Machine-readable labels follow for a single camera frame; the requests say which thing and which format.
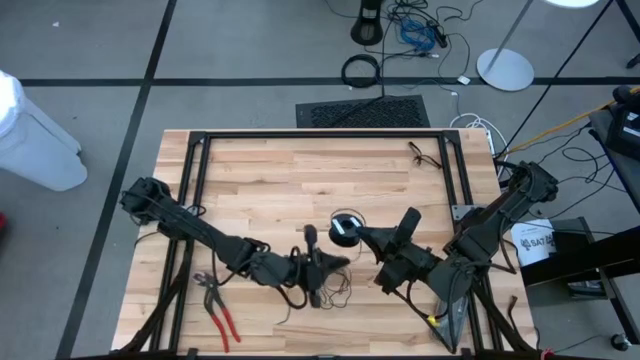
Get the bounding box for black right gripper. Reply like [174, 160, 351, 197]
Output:
[355, 207, 445, 296]

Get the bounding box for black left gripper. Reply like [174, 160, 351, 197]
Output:
[249, 223, 351, 309]

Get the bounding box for thin dark cord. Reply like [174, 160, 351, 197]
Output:
[277, 207, 369, 326]

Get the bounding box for black-framed eyeglasses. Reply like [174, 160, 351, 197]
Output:
[407, 141, 445, 170]

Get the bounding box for black perforated floor mat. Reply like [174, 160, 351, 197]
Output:
[295, 94, 432, 129]

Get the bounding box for silver round-base floor stand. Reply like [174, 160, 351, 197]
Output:
[475, 0, 535, 93]

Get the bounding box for black stand base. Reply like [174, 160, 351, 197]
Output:
[350, 0, 385, 47]

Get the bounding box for black equipment cart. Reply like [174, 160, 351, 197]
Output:
[519, 84, 640, 346]

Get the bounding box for black power strip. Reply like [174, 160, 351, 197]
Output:
[427, 19, 449, 50]

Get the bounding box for black device white label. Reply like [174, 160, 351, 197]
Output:
[607, 84, 640, 161]

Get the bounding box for thin black diagonal pole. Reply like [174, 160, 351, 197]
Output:
[497, 0, 615, 152]

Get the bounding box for white round lamp head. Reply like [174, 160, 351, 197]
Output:
[542, 0, 601, 10]

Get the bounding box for black stand leg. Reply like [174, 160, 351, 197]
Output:
[615, 0, 640, 70]

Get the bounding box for white plastic bin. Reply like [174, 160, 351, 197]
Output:
[0, 69, 89, 193]

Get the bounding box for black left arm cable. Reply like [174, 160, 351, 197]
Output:
[212, 244, 309, 311]

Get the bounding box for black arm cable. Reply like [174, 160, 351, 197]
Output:
[392, 279, 459, 354]
[212, 244, 309, 311]

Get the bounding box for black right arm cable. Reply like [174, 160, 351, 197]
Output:
[392, 279, 459, 354]

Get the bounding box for black aluminium table frame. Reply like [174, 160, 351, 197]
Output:
[112, 128, 539, 360]

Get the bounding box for red-handled pliers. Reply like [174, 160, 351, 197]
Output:
[193, 272, 242, 354]

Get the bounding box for white cable bundle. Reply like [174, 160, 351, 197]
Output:
[449, 113, 507, 161]

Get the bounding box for dark cable with plug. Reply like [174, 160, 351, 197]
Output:
[506, 294, 544, 351]

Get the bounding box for coiled black floor cable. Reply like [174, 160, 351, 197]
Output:
[340, 53, 384, 90]

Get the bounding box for blue coiled cable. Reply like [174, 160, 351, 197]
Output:
[398, 18, 439, 53]

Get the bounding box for yellow cable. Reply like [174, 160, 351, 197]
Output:
[504, 87, 640, 154]

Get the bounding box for black floor cable tangle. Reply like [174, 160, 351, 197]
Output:
[324, 0, 486, 81]

